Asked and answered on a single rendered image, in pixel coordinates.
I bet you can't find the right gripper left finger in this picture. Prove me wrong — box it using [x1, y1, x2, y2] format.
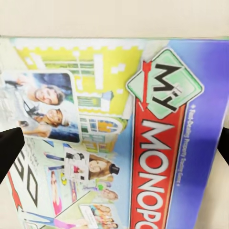
[0, 127, 25, 184]

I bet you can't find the board game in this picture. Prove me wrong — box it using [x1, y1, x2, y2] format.
[0, 35, 229, 229]

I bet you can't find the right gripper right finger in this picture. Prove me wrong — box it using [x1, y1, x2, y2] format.
[217, 128, 229, 165]

